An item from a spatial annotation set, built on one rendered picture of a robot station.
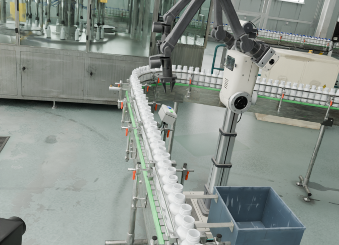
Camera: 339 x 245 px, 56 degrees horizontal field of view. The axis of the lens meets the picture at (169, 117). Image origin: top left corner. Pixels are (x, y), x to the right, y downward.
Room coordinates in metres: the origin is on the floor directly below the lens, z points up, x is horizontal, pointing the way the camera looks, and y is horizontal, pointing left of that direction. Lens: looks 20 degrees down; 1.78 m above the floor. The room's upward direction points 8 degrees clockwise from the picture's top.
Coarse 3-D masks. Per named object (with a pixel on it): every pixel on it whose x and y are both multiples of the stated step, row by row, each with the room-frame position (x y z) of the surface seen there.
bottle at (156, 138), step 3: (156, 135) 1.40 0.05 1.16; (159, 135) 1.40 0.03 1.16; (153, 138) 1.38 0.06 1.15; (156, 138) 1.37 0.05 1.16; (159, 138) 1.37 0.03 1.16; (153, 141) 1.38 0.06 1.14; (156, 141) 1.37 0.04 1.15; (150, 144) 1.38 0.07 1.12; (153, 144) 1.37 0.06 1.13; (156, 144) 1.37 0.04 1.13; (150, 147) 1.37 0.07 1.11; (153, 147) 1.36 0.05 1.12; (150, 156) 1.37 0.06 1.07; (150, 159) 1.36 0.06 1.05
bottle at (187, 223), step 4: (184, 216) 0.82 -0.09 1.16; (188, 216) 0.83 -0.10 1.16; (184, 220) 0.82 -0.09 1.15; (188, 220) 0.83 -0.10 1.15; (192, 220) 0.82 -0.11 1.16; (184, 224) 0.80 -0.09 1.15; (188, 224) 0.79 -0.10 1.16; (192, 224) 0.80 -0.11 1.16; (180, 228) 0.81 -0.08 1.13; (184, 228) 0.79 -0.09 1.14; (188, 228) 0.79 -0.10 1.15; (192, 228) 0.80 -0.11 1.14; (180, 232) 0.80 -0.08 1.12; (184, 232) 0.79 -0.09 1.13; (180, 236) 0.79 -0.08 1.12; (184, 236) 0.78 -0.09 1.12; (180, 240) 0.79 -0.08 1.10; (176, 244) 0.79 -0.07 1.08; (180, 244) 0.78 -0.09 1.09
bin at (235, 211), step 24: (216, 192) 1.33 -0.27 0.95; (240, 192) 1.40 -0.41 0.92; (264, 192) 1.44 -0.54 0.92; (216, 216) 1.28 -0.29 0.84; (240, 216) 1.41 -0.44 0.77; (264, 216) 1.42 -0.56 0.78; (288, 216) 1.26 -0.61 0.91; (240, 240) 1.08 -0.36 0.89; (264, 240) 1.11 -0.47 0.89; (288, 240) 1.13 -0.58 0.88
